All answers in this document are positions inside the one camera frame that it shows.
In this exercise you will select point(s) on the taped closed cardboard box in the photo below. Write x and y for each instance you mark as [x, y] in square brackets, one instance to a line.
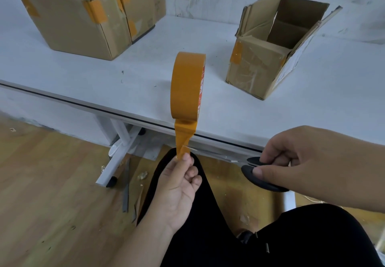
[69, 23]

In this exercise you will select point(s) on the person's right thumb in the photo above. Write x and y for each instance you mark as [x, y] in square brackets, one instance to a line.
[269, 173]

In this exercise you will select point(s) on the white metal table leg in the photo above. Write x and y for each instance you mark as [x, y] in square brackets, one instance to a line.
[120, 152]

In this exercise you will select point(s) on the person's left forearm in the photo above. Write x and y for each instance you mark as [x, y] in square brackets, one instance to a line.
[141, 245]

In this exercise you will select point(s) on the tall printed cardboard box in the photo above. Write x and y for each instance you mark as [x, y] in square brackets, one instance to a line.
[144, 2]

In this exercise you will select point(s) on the orange tape roll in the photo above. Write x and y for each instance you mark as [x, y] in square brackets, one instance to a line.
[185, 86]

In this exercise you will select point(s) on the person's right middle finger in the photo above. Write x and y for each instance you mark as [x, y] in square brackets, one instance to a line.
[284, 159]

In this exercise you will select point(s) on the person's black trousers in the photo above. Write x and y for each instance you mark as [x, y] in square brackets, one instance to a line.
[270, 236]

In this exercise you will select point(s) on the open cardboard box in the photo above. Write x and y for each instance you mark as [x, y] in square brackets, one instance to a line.
[258, 62]

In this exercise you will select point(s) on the person's left hand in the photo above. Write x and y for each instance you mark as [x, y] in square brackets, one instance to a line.
[174, 191]

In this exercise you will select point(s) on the person's right hand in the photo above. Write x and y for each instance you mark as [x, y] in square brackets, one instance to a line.
[324, 167]

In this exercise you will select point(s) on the grey strip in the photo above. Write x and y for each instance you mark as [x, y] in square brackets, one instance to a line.
[126, 188]

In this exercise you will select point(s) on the person's left thumb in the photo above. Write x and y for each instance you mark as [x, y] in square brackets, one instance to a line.
[177, 165]

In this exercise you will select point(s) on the clear plastic scrap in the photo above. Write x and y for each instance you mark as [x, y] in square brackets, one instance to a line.
[142, 175]

